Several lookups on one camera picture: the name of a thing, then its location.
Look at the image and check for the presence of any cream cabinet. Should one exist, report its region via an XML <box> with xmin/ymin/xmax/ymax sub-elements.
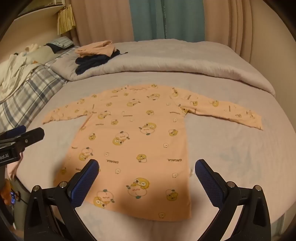
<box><xmin>0</xmin><ymin>0</ymin><xmax>73</xmax><ymax>65</ymax></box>

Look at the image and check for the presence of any grey duvet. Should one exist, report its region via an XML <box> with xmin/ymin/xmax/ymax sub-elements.
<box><xmin>50</xmin><ymin>40</ymin><xmax>276</xmax><ymax>98</ymax></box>

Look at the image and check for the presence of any pink cloth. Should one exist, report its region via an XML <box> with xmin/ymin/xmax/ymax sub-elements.
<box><xmin>6</xmin><ymin>151</ymin><xmax>24</xmax><ymax>182</ymax></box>

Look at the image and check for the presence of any grey green pillow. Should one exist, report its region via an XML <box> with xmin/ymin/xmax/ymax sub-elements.
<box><xmin>25</xmin><ymin>45</ymin><xmax>56</xmax><ymax>64</ymax></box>

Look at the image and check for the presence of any yellow pleated cloth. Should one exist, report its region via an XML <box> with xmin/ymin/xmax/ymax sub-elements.
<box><xmin>57</xmin><ymin>5</ymin><xmax>76</xmax><ymax>36</ymax></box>

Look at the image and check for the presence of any blue striped pillow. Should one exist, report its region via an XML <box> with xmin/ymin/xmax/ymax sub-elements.
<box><xmin>45</xmin><ymin>36</ymin><xmax>75</xmax><ymax>50</ymax></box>

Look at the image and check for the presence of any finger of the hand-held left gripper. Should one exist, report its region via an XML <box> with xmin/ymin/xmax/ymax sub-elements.
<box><xmin>0</xmin><ymin>128</ymin><xmax>45</xmax><ymax>149</ymax></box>
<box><xmin>0</xmin><ymin>125</ymin><xmax>26</xmax><ymax>139</ymax></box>

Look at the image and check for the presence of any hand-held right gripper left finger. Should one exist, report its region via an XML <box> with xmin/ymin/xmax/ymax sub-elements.
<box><xmin>24</xmin><ymin>159</ymin><xmax>100</xmax><ymax>241</ymax></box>

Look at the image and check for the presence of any peach cartoon print shirt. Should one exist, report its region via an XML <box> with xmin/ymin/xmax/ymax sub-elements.
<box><xmin>42</xmin><ymin>84</ymin><xmax>264</xmax><ymax>219</ymax></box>

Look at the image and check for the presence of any blue plaid blanket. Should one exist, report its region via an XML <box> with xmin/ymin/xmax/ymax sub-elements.
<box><xmin>0</xmin><ymin>50</ymin><xmax>70</xmax><ymax>132</ymax></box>

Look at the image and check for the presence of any white crumpled cloth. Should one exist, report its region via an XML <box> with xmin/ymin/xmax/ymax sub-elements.
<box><xmin>0</xmin><ymin>44</ymin><xmax>43</xmax><ymax>102</ymax></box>

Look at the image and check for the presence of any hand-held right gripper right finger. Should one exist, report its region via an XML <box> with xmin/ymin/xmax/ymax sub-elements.
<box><xmin>195</xmin><ymin>159</ymin><xmax>272</xmax><ymax>241</ymax></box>

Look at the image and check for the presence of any pink curtain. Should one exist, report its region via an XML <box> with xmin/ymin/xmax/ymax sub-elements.
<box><xmin>203</xmin><ymin>0</ymin><xmax>290</xmax><ymax>77</ymax></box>
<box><xmin>70</xmin><ymin>0</ymin><xmax>135</xmax><ymax>47</ymax></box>

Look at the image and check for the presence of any dark navy garment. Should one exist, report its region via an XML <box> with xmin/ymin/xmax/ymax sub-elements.
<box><xmin>75</xmin><ymin>49</ymin><xmax>128</xmax><ymax>75</ymax></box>

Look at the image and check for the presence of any bed with lilac sheet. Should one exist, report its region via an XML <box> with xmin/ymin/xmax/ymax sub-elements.
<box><xmin>7</xmin><ymin>74</ymin><xmax>296</xmax><ymax>241</ymax></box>

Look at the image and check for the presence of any teal curtain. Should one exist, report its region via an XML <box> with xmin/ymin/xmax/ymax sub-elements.
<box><xmin>129</xmin><ymin>0</ymin><xmax>205</xmax><ymax>43</ymax></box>

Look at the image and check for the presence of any folded peach garment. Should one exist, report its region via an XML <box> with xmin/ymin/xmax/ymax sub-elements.
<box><xmin>75</xmin><ymin>40</ymin><xmax>116</xmax><ymax>57</ymax></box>

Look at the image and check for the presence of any orange soft toy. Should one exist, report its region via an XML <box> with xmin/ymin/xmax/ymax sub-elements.
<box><xmin>0</xmin><ymin>180</ymin><xmax>12</xmax><ymax>202</ymax></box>

